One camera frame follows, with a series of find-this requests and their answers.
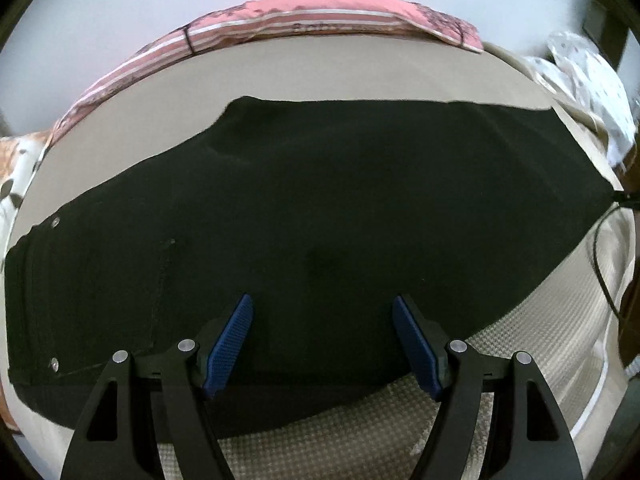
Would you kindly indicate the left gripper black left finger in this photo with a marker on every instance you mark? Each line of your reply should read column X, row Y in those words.
column 115, row 434

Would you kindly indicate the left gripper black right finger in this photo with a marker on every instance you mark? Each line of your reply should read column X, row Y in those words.
column 528, row 437

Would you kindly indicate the black pants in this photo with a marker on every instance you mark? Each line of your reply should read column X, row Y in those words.
column 323, row 213

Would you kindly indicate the grey textured mattress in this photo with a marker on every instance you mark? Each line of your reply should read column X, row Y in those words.
column 561, row 323

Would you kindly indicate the floral white orange pillow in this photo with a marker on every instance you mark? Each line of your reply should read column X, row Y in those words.
column 21, row 157

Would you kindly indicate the white patterned cloth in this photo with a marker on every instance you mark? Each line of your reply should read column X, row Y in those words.
column 577, row 72

